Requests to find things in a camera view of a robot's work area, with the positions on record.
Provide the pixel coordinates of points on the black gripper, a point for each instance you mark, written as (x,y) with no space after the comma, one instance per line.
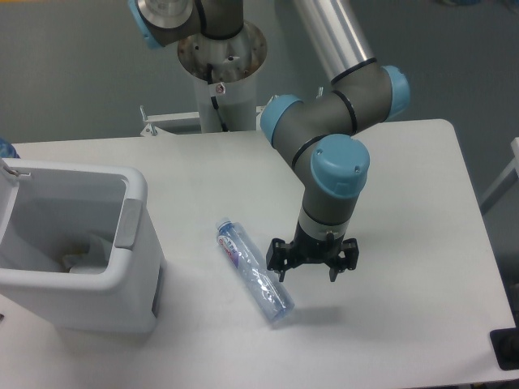
(337,253)

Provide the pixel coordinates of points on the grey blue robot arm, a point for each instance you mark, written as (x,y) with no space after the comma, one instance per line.
(316,139)

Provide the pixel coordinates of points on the white open trash can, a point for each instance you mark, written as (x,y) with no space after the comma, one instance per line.
(48,209)

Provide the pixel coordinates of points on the clear plastic water bottle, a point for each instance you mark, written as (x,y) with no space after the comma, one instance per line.
(269,294)

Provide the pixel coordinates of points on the black device at table corner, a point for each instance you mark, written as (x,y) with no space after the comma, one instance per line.
(505,344)

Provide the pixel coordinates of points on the blue object at left edge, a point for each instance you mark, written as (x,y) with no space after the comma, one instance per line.
(7,150)

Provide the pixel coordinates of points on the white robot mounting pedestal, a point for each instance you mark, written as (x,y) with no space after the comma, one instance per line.
(224,74)

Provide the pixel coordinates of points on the white frame at right edge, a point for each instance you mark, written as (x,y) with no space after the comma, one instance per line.
(504,182)

